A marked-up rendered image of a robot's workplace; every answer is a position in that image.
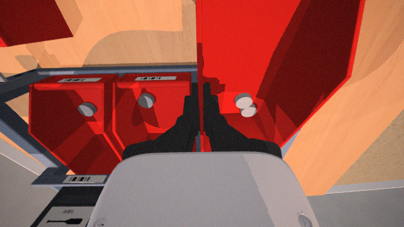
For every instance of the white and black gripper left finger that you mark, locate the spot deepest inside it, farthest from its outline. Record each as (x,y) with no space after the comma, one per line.
(179,138)

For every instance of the red bin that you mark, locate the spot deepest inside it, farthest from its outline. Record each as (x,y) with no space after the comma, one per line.
(30,21)
(134,124)
(86,145)
(291,56)

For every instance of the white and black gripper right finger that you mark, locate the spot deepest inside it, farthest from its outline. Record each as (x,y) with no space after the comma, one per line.
(223,137)

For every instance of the grey metal shelf rack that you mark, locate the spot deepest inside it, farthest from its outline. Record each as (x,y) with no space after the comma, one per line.
(16,129)

